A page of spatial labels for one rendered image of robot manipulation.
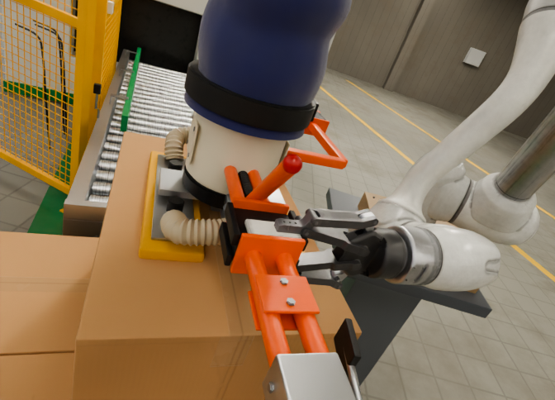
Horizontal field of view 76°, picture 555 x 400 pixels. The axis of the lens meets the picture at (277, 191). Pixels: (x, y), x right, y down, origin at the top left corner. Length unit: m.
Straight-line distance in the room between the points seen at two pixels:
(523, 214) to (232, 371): 0.90
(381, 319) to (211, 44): 1.15
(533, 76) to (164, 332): 0.71
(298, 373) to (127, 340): 0.24
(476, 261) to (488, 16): 12.65
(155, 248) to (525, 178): 0.92
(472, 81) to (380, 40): 3.29
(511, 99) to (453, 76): 12.30
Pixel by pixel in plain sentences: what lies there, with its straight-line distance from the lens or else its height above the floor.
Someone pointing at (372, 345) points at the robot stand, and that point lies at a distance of 1.53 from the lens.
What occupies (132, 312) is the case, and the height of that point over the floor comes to 0.94.
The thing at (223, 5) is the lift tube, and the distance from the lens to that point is 0.56.
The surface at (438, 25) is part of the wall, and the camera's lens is 12.66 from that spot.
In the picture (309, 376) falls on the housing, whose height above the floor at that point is 1.09.
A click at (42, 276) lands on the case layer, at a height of 0.54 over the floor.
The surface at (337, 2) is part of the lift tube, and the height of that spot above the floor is 1.36.
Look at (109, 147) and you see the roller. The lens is 1.80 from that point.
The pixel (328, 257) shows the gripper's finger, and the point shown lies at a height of 1.06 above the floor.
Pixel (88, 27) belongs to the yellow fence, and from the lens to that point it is 1.85.
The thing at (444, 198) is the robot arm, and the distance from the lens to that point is 1.19.
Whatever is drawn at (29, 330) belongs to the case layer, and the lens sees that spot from 1.02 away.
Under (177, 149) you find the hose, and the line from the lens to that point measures 0.80.
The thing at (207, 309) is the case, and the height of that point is 0.94.
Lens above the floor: 1.34
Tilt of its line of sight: 27 degrees down
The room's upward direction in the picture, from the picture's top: 20 degrees clockwise
